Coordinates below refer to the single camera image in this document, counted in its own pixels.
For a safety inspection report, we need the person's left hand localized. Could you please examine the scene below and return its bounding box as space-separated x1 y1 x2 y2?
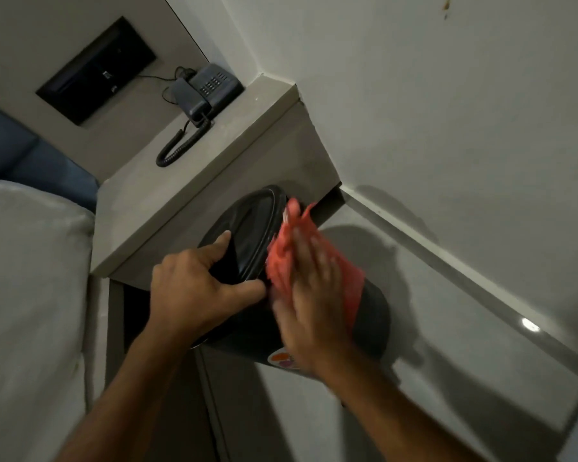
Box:
147 230 267 347

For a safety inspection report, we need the person's right hand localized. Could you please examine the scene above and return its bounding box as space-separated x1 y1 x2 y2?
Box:
271 227 363 376

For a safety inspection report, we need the red cleaning cloth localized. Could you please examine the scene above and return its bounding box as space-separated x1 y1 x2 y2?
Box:
266 197 366 333

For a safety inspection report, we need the black trash bin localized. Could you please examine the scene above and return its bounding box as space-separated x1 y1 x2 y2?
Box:
190 185 392 381

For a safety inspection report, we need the person's right forearm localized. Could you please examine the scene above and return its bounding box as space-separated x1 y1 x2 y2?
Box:
313 350 488 462

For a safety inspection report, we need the person's left forearm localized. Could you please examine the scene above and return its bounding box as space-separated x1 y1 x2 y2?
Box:
62 326 199 462

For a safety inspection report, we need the colourful round sticker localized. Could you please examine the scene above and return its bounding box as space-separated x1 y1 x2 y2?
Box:
268 349 299 372

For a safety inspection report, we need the grey bedside table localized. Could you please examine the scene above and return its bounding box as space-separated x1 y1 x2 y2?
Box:
91 74 345 285

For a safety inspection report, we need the grey baseboard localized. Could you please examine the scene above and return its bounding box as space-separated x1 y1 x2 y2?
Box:
339 184 578 381

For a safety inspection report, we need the dark grey telephone handset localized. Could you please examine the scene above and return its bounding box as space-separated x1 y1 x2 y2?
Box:
172 78 212 123

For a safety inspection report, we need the white bed mattress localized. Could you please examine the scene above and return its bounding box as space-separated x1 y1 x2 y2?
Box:
0 179 97 462

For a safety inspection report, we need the dark grey telephone base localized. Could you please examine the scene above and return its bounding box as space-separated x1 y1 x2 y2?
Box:
187 63 245 104

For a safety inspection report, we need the blue padded headboard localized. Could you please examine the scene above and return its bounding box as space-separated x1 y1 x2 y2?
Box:
0 96 100 213

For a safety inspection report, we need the black coiled telephone cord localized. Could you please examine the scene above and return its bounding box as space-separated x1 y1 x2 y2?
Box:
155 115 213 168

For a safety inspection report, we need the thin black telephone cable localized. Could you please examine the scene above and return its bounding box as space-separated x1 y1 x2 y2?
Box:
135 66 198 104

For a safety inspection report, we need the black wall control panel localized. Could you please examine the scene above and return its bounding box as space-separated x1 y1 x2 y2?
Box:
35 15 157 126

